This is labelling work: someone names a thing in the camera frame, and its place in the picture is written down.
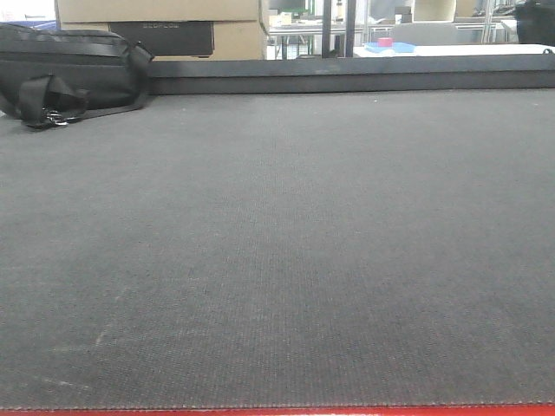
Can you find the black fabric shoulder bag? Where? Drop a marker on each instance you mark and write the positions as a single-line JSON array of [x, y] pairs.
[[52, 78]]

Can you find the dark grey conveyor belt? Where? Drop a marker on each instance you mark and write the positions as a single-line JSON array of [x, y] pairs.
[[282, 250]]

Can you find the red block on tray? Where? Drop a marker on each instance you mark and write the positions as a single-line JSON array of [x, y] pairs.
[[385, 42]]

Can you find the white background table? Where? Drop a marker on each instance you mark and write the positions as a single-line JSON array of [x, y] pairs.
[[468, 50]]

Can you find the light blue flat tray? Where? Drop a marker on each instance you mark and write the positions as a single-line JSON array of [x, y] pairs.
[[394, 48]]

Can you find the cardboard box with black label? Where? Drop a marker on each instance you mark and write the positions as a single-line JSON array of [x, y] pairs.
[[178, 30]]

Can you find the black vertical post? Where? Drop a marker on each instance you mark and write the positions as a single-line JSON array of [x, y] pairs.
[[350, 29]]

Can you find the black conveyor side rail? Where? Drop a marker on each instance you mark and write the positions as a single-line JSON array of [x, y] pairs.
[[353, 75]]

